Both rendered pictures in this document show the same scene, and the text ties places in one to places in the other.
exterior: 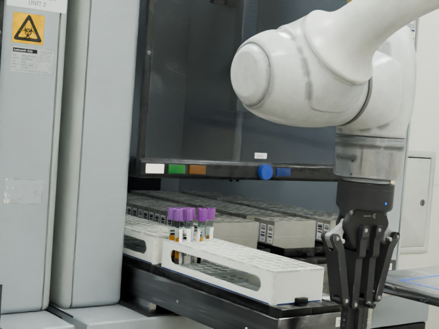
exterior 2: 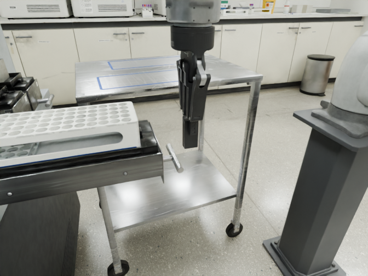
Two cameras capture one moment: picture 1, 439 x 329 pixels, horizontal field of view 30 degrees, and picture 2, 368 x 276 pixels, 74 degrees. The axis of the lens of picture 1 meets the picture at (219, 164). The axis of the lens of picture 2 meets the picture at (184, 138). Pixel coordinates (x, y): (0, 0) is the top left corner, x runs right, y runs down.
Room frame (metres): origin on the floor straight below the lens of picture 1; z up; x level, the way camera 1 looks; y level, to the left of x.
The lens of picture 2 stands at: (0.94, 0.23, 1.04)
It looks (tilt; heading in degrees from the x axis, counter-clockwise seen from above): 29 degrees down; 290
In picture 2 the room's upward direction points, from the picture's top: straight up
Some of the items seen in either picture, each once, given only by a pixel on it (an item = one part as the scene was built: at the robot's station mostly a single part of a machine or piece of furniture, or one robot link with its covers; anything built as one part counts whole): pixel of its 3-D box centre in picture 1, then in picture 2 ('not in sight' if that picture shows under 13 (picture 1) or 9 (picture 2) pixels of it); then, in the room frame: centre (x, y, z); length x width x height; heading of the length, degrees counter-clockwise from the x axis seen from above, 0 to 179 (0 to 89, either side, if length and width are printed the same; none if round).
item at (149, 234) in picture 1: (135, 239); not in sight; (1.54, 0.15, 0.83); 0.30 x 0.10 x 0.06; 37
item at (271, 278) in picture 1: (236, 271); (50, 136); (1.29, -0.04, 0.83); 0.30 x 0.10 x 0.06; 37
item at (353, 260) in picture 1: (351, 265); (193, 92); (1.08, -0.18, 0.89); 0.04 x 0.01 x 0.11; 36
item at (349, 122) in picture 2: not in sight; (349, 111); (0.69, -0.64, 0.73); 0.22 x 0.18 x 0.06; 127
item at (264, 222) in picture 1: (283, 234); not in sight; (1.66, -0.14, 0.85); 0.12 x 0.02 x 0.06; 126
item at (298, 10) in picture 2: not in sight; (302, 9); (0.70, -3.97, 0.95); 0.25 x 0.11 x 0.10; 33
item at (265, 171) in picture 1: (265, 172); not in sight; (1.56, -0.09, 0.98); 0.03 x 0.01 x 0.03; 127
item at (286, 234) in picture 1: (291, 235); not in sight; (1.64, -0.16, 0.85); 0.12 x 0.02 x 0.06; 126
